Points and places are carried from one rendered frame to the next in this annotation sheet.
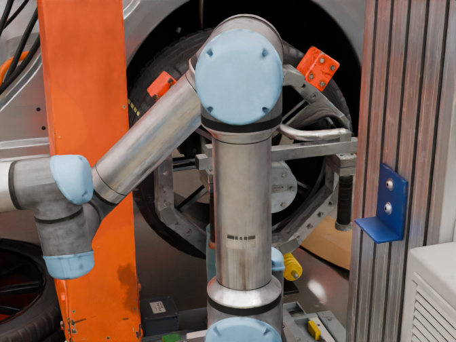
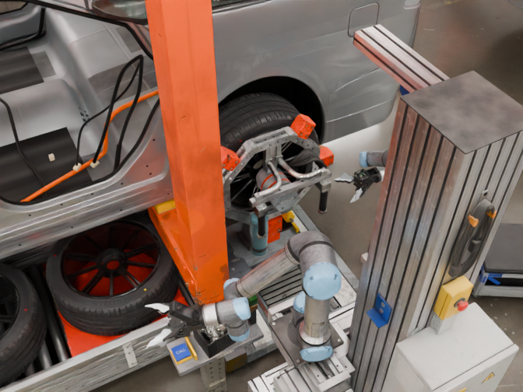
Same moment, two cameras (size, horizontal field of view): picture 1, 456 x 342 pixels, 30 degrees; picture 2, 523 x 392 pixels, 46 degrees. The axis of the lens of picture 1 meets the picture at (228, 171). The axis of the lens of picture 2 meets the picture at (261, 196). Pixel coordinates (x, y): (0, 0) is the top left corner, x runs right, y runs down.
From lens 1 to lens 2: 1.30 m
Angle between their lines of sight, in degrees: 25
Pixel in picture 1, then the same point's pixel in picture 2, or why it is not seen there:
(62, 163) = (240, 307)
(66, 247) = (241, 333)
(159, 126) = (274, 274)
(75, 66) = (199, 197)
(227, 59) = (320, 281)
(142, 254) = not seen: hidden behind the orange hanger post
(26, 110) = (140, 168)
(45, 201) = (233, 322)
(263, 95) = (335, 290)
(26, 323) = (161, 278)
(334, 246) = not seen: hidden behind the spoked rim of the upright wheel
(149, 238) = not seen: hidden behind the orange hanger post
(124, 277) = (222, 269)
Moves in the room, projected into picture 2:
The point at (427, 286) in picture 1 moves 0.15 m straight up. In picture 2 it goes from (404, 362) to (412, 337)
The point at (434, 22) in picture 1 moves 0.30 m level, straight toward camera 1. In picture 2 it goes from (409, 274) to (423, 365)
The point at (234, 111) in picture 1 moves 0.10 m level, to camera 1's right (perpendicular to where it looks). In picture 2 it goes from (322, 296) to (352, 291)
